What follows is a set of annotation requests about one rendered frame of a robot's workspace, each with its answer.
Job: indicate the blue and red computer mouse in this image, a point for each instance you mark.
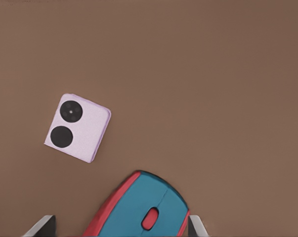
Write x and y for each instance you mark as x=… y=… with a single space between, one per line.
x=143 y=207

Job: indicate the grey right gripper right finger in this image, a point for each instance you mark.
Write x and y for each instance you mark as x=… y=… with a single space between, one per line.
x=197 y=227

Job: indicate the lilac folded flip phone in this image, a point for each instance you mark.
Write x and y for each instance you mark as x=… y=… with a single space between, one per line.
x=78 y=128

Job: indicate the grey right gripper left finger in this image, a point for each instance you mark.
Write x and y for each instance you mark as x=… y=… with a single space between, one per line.
x=41 y=228

